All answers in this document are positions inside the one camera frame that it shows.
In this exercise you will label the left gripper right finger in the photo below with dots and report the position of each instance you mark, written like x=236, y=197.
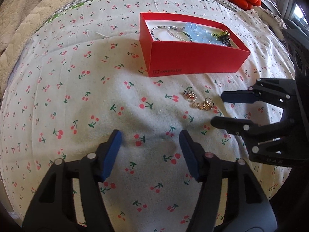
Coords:
x=247, y=207

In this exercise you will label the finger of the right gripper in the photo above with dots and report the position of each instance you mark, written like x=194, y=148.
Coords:
x=266, y=144
x=274, y=91

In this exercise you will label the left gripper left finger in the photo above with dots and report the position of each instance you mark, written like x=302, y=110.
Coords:
x=52, y=206

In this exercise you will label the small gold earring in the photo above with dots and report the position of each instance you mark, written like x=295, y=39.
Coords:
x=197, y=105

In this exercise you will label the white plush toy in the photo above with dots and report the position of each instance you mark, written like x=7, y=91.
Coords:
x=273, y=21

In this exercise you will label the red open cardboard box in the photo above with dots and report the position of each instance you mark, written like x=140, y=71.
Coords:
x=165, y=55

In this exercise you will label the cherry print bed sheet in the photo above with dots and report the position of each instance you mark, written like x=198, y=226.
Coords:
x=83, y=75

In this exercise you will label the beige fleece blanket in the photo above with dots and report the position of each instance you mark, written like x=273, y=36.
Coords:
x=20, y=19

